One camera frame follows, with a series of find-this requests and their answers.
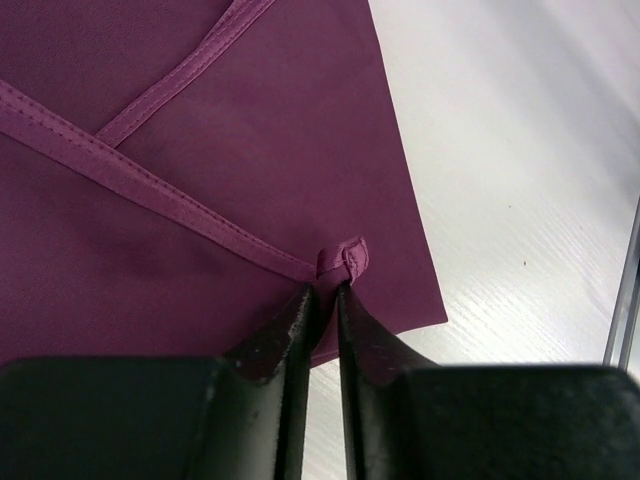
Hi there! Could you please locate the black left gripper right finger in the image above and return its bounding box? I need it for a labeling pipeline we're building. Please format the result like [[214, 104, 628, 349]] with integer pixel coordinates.
[[337, 286, 639, 479]]

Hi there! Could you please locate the aluminium left frame post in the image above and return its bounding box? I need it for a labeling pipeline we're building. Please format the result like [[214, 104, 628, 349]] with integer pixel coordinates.
[[603, 203, 640, 378]]

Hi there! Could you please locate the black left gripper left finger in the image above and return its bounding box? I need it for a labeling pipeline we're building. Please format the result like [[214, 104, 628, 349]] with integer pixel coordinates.
[[1, 287, 314, 479]]

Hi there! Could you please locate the purple cloth napkin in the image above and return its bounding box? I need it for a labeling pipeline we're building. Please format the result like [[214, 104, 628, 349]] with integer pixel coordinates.
[[1, 1, 446, 362]]

